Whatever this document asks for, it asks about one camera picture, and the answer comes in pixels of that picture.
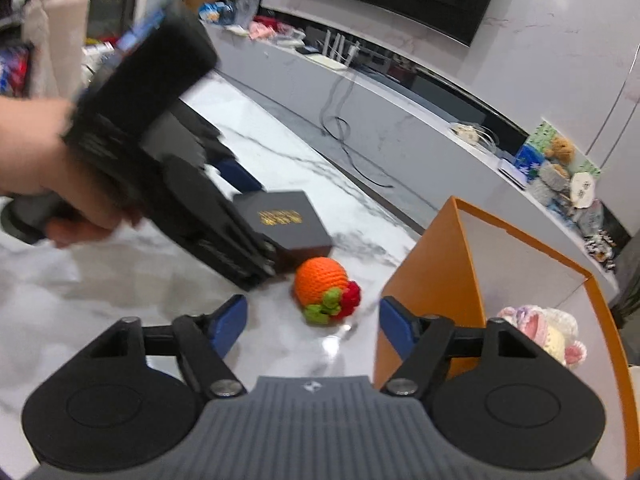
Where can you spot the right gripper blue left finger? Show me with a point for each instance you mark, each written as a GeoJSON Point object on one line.
{"type": "Point", "coordinates": [199, 343]}

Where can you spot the white wifi router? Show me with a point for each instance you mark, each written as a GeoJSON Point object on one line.
{"type": "Point", "coordinates": [335, 52]}

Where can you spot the brown teddy bear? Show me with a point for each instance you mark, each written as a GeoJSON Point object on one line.
{"type": "Point", "coordinates": [561, 150]}

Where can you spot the person's left hand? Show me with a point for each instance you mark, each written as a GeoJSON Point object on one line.
{"type": "Point", "coordinates": [34, 159]}

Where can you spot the orange storage box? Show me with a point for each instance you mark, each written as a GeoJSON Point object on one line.
{"type": "Point", "coordinates": [469, 264]}

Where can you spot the round white fan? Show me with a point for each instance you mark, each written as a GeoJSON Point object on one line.
{"type": "Point", "coordinates": [582, 190]}

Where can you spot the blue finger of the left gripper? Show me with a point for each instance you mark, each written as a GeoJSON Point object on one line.
{"type": "Point", "coordinates": [237, 176]}

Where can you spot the white tv cabinet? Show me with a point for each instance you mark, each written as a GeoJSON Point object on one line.
{"type": "Point", "coordinates": [409, 153]}

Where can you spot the orange crochet fruit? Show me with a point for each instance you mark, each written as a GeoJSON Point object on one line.
{"type": "Point", "coordinates": [324, 292]}

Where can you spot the black gift box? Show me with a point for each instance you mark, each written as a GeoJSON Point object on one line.
{"type": "Point", "coordinates": [289, 223]}

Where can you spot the cream crochet doll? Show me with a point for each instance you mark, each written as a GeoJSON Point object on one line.
{"type": "Point", "coordinates": [554, 330]}

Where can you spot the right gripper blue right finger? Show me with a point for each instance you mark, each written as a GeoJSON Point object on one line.
{"type": "Point", "coordinates": [430, 348]}

